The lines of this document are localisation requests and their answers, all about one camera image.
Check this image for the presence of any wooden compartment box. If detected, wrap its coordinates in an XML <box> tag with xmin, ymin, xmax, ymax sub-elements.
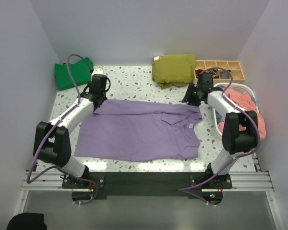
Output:
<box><xmin>193</xmin><ymin>60</ymin><xmax>245</xmax><ymax>84</ymax></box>

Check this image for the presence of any black cloth at corner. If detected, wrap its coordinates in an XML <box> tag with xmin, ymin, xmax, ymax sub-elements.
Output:
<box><xmin>7</xmin><ymin>213</ymin><xmax>48</xmax><ymax>230</ymax></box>

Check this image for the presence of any folded olive green t-shirt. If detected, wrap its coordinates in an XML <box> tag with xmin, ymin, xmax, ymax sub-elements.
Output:
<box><xmin>152</xmin><ymin>54</ymin><xmax>196</xmax><ymax>89</ymax></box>

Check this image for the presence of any pink t-shirt in basket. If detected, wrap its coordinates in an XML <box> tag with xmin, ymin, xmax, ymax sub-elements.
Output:
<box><xmin>216</xmin><ymin>88</ymin><xmax>266</xmax><ymax>140</ymax></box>

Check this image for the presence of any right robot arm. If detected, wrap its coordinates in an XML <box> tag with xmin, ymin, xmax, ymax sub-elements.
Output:
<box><xmin>182</xmin><ymin>70</ymin><xmax>260</xmax><ymax>188</ymax></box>

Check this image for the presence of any orange black cloth roll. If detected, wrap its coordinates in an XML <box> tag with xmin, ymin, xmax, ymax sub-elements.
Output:
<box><xmin>195</xmin><ymin>69</ymin><xmax>204</xmax><ymax>75</ymax></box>

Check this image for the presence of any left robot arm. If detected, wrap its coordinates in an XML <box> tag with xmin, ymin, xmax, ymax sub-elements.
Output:
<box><xmin>33</xmin><ymin>74</ymin><xmax>111</xmax><ymax>188</ymax></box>

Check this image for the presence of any aluminium rail frame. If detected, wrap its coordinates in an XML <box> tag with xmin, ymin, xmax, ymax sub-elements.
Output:
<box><xmin>13</xmin><ymin>141</ymin><xmax>285</xmax><ymax>230</ymax></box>

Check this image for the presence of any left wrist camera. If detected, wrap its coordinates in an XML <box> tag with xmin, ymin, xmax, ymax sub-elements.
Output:
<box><xmin>92</xmin><ymin>68</ymin><xmax>104</xmax><ymax>75</ymax></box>

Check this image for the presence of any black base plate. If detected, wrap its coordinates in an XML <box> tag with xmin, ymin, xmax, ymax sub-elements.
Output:
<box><xmin>61</xmin><ymin>172</ymin><xmax>232</xmax><ymax>204</ymax></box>

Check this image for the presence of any dark grey cloth roll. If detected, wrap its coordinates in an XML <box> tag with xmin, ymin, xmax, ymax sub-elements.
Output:
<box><xmin>219</xmin><ymin>69</ymin><xmax>231</xmax><ymax>79</ymax></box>

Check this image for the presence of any white laundry basket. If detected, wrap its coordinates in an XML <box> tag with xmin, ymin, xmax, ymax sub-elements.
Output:
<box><xmin>213</xmin><ymin>83</ymin><xmax>266</xmax><ymax>140</ymax></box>

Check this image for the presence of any purple t-shirt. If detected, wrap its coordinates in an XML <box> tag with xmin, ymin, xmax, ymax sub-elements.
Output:
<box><xmin>74</xmin><ymin>100</ymin><xmax>202</xmax><ymax>162</ymax></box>

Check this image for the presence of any patterned brown cloth roll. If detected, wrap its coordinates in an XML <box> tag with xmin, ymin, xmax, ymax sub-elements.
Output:
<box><xmin>211</xmin><ymin>69</ymin><xmax>220</xmax><ymax>79</ymax></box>

